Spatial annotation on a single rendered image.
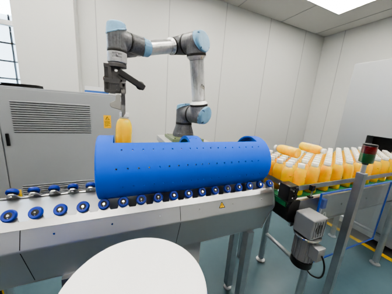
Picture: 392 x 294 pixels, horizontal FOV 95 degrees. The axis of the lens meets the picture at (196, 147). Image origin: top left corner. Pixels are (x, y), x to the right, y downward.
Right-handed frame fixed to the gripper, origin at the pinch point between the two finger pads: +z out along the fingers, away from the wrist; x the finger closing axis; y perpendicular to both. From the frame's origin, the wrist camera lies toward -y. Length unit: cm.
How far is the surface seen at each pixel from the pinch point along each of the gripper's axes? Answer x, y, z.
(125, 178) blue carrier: 14.1, 0.5, 24.5
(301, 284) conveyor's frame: 21, -116, 116
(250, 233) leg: 9, -73, 71
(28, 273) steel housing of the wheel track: 9, 37, 64
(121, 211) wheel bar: 11.3, 2.5, 40.8
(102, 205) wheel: 11.1, 9.2, 37.0
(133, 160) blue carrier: 12.7, -2.8, 17.9
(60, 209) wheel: 10.9, 23.5, 36.2
